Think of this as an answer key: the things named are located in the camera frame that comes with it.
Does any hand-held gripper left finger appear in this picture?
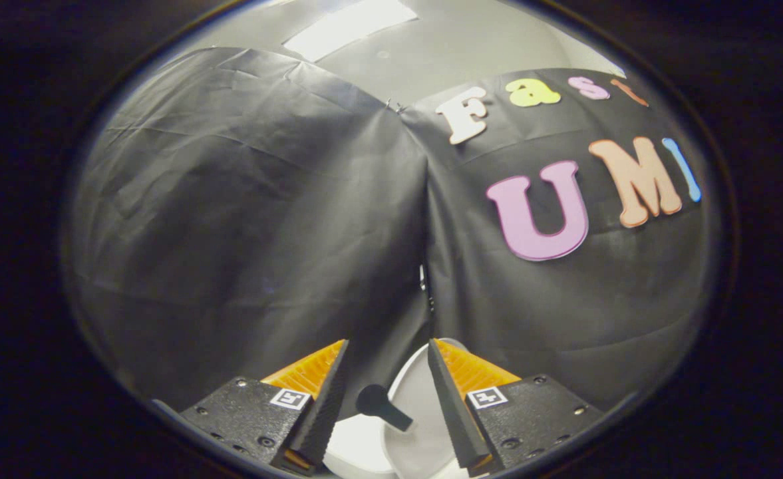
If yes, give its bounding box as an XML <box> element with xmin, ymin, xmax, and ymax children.
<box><xmin>180</xmin><ymin>339</ymin><xmax>351</xmax><ymax>476</ymax></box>

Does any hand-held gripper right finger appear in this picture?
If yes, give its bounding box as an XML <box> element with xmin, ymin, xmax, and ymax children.
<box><xmin>426</xmin><ymin>338</ymin><xmax>603</xmax><ymax>477</ymax></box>

